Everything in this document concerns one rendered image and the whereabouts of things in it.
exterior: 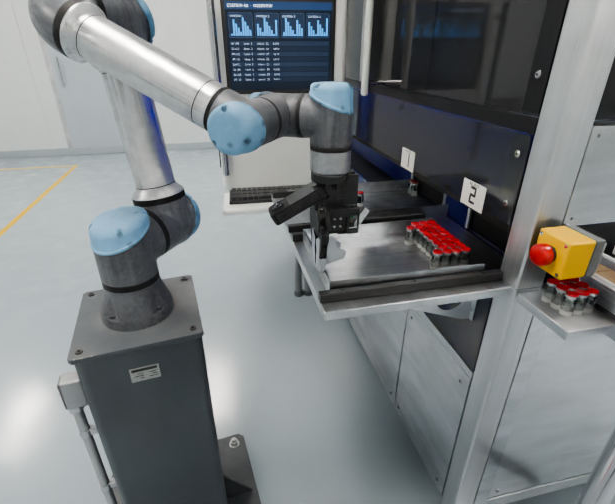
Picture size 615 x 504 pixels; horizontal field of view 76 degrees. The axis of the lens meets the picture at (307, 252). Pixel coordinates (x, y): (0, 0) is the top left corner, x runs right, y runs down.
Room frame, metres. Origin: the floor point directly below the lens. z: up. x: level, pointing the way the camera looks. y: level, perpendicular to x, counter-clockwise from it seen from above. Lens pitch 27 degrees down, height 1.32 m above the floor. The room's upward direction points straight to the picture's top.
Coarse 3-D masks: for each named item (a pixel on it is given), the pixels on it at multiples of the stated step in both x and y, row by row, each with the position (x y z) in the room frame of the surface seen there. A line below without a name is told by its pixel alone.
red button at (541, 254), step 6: (534, 246) 0.63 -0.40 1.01; (540, 246) 0.62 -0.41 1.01; (546, 246) 0.62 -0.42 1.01; (534, 252) 0.62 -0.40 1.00; (540, 252) 0.61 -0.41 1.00; (546, 252) 0.61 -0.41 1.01; (552, 252) 0.61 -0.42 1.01; (534, 258) 0.62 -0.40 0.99; (540, 258) 0.61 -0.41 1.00; (546, 258) 0.61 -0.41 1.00; (552, 258) 0.61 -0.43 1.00; (540, 264) 0.61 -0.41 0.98; (546, 264) 0.61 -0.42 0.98
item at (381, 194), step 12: (396, 180) 1.34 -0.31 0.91; (408, 180) 1.35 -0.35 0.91; (372, 192) 1.30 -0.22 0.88; (384, 192) 1.30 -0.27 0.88; (396, 192) 1.30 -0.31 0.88; (372, 204) 1.19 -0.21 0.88; (384, 204) 1.19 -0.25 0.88; (396, 204) 1.19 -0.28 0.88; (408, 204) 1.19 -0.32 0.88; (420, 204) 1.19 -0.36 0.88; (444, 204) 1.10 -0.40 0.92; (372, 216) 1.04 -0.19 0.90; (432, 216) 1.09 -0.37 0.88
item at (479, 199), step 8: (464, 184) 0.91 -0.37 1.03; (472, 184) 0.88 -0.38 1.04; (464, 192) 0.90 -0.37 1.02; (472, 192) 0.88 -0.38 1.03; (480, 192) 0.85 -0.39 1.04; (464, 200) 0.90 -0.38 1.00; (472, 200) 0.87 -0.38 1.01; (480, 200) 0.84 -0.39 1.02; (472, 208) 0.87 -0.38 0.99; (480, 208) 0.84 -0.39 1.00
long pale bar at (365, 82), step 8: (368, 0) 1.43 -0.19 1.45; (368, 8) 1.43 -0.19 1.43; (368, 16) 1.42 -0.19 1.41; (368, 24) 1.42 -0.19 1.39; (368, 32) 1.42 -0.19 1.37; (368, 40) 1.42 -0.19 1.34; (368, 48) 1.42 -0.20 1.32; (368, 56) 1.42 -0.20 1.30; (368, 64) 1.43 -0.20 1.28; (368, 72) 1.43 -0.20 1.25; (368, 80) 1.43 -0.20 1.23; (376, 80) 1.44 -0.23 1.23; (384, 80) 1.45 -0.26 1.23
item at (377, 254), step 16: (368, 224) 0.95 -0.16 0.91; (384, 224) 0.96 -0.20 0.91; (400, 224) 0.97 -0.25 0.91; (304, 240) 0.90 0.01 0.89; (336, 240) 0.92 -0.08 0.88; (352, 240) 0.92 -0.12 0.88; (368, 240) 0.92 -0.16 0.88; (384, 240) 0.92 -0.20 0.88; (400, 240) 0.92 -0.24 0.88; (352, 256) 0.83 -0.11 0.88; (368, 256) 0.83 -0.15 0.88; (384, 256) 0.83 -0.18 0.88; (400, 256) 0.83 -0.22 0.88; (416, 256) 0.83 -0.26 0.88; (336, 272) 0.76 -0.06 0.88; (352, 272) 0.76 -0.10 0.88; (368, 272) 0.76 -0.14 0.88; (384, 272) 0.76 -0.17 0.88; (400, 272) 0.70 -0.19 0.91; (416, 272) 0.70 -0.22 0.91; (432, 272) 0.71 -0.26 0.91; (448, 272) 0.72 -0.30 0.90; (464, 272) 0.73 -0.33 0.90; (336, 288) 0.67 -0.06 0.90
